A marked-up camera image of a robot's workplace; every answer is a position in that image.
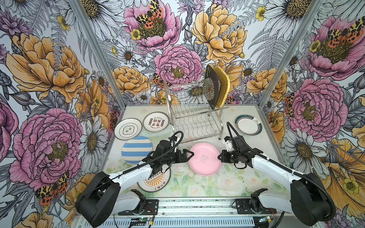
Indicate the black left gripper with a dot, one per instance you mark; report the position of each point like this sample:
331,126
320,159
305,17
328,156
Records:
179,155

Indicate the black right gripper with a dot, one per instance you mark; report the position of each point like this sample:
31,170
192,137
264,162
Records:
231,155

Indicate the pink round plate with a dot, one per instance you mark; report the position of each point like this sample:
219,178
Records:
205,160

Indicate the black floral square plate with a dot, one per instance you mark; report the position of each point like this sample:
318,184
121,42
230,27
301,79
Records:
211,87

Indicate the yellow woven square plate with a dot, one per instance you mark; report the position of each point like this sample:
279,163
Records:
224,79

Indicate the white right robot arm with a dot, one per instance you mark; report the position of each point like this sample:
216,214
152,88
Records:
307,198

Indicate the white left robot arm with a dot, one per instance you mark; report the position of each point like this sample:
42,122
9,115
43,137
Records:
104,196

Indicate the chrome two-tier dish rack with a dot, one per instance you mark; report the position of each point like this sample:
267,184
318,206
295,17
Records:
190,112

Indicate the white plate orange sunburst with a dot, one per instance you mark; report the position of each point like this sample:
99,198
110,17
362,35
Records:
156,182

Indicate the white plate green red band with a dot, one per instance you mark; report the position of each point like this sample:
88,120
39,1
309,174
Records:
248,125

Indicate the white plate red characters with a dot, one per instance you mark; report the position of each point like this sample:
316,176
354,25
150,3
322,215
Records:
156,122

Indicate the blue white striped plate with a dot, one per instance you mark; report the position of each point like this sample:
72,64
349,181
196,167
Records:
136,149

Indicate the white plate green rim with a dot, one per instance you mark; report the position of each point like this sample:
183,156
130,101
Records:
128,129

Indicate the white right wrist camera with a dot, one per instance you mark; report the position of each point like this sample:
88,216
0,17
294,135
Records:
228,144

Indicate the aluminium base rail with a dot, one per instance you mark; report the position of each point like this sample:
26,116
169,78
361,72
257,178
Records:
189,213

